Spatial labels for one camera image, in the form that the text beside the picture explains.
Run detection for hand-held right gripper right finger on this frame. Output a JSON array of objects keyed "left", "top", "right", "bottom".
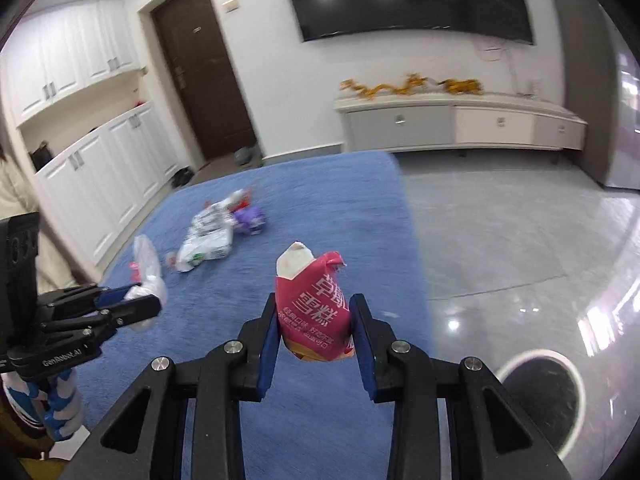
[{"left": 348, "top": 292, "right": 573, "bottom": 480}]

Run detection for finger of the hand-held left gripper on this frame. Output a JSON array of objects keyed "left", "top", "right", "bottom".
[
  {"left": 36, "top": 282, "right": 133, "bottom": 313},
  {"left": 37, "top": 294, "right": 163, "bottom": 348}
]

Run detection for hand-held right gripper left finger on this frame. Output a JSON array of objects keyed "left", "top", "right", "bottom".
[{"left": 57, "top": 292, "right": 281, "bottom": 480}]

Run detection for clear plastic bag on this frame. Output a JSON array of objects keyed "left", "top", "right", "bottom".
[{"left": 131, "top": 234, "right": 168, "bottom": 333}]

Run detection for pink ice cream wrapper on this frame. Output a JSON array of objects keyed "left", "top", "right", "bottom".
[{"left": 275, "top": 241, "right": 357, "bottom": 363}]

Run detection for white packet with green print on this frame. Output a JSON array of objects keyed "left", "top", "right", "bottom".
[{"left": 172, "top": 227, "right": 236, "bottom": 273}]

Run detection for purple packet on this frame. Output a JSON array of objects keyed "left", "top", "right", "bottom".
[{"left": 232, "top": 205, "right": 267, "bottom": 236}]

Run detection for red and white wrapper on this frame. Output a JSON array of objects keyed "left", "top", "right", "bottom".
[{"left": 202, "top": 189, "right": 253, "bottom": 211}]

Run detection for white trash bin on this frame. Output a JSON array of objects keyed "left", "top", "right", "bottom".
[{"left": 495, "top": 347, "right": 587, "bottom": 461}]

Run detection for black bag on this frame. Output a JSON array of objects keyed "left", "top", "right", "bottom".
[{"left": 29, "top": 144, "right": 53, "bottom": 172}]

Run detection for white base cabinets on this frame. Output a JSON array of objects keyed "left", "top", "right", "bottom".
[{"left": 30, "top": 101, "right": 183, "bottom": 281}]

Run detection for blue rug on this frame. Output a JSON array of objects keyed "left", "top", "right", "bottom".
[{"left": 70, "top": 150, "right": 433, "bottom": 480}]

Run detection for person's brown clothing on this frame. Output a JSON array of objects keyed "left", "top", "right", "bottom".
[{"left": 0, "top": 390, "right": 66, "bottom": 480}]

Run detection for dark brown door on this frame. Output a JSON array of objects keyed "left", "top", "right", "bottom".
[{"left": 150, "top": 0, "right": 258, "bottom": 163}]

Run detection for white television console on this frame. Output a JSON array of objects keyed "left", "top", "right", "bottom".
[{"left": 334, "top": 91, "right": 588, "bottom": 153}]

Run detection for gold dragon ornament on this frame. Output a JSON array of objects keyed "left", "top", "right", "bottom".
[{"left": 340, "top": 74, "right": 441, "bottom": 101}]

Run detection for small gold ornament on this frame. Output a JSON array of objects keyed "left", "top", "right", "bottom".
[{"left": 440, "top": 78, "right": 485, "bottom": 97}]

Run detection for grey refrigerator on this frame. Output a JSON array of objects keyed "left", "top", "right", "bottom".
[{"left": 542, "top": 0, "right": 640, "bottom": 191}]

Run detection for white wall cabinets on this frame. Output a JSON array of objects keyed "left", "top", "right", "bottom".
[{"left": 0, "top": 0, "right": 141, "bottom": 128}]

